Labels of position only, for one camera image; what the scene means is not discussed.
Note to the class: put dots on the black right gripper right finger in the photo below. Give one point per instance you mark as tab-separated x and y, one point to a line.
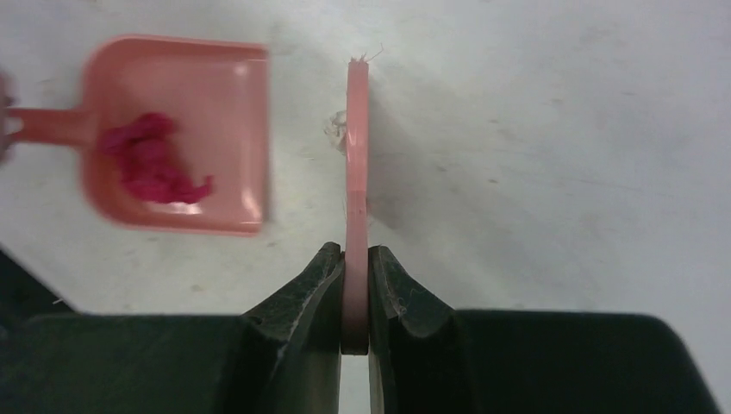
427	357

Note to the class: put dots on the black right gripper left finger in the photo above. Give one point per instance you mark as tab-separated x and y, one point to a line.
282	356

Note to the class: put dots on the magenta paper scrap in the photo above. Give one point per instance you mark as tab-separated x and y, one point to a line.
149	164

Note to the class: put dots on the pink plastic hand brush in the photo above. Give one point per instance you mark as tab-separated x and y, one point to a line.
355	293

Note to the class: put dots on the pink plastic dustpan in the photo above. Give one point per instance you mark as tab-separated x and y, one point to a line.
214	96

